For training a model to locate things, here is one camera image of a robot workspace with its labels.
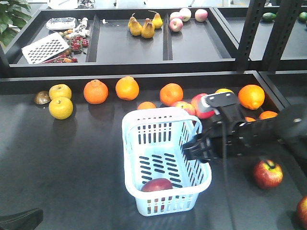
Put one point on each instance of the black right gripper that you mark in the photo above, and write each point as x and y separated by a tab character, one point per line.
215	140

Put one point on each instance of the light blue plastic basket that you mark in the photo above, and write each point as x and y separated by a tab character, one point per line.
153	142

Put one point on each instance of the dark red apple edge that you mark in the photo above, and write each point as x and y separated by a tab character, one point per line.
301	212

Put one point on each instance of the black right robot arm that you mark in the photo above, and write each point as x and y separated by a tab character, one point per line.
288	128

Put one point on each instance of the small orange behind basket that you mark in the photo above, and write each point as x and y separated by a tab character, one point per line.
146	105

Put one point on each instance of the pink red apple left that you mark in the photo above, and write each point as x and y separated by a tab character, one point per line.
189	108

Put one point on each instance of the pink red apple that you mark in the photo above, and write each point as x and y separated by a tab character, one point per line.
189	108
202	112

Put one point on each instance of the small orange left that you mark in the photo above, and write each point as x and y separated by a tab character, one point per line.
250	119

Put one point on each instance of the yellow apple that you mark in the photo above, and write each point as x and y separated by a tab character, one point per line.
221	90
61	108
60	90

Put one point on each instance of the orange far left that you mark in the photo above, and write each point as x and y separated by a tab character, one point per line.
171	93

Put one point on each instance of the large orange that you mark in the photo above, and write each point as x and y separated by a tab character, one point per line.
251	96

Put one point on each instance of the small orange right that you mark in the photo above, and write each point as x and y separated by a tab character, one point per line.
267	115

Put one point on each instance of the bumpy orange left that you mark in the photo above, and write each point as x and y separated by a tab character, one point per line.
95	92

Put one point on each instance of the brown pears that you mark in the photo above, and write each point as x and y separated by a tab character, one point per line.
147	30

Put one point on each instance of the pink peaches back tray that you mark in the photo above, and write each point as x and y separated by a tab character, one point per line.
178	18

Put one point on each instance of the yellow apple lower left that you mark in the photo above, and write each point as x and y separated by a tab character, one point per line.
61	108

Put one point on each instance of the avocados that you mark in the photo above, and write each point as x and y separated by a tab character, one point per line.
270	17

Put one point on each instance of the black wooden produce stand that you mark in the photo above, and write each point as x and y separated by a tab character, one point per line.
72	169

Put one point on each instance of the yellow apple upper left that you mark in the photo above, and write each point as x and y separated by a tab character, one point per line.
60	90

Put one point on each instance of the red cherry tomatoes pile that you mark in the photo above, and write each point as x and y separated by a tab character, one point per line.
76	41

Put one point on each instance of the brown half shell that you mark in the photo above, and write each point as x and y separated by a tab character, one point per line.
42	97

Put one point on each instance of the white grater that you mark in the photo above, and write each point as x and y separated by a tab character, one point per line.
44	48

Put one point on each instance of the white electronic scale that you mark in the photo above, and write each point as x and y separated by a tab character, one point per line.
61	23

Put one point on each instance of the green potted plant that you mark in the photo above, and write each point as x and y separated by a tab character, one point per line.
12	13

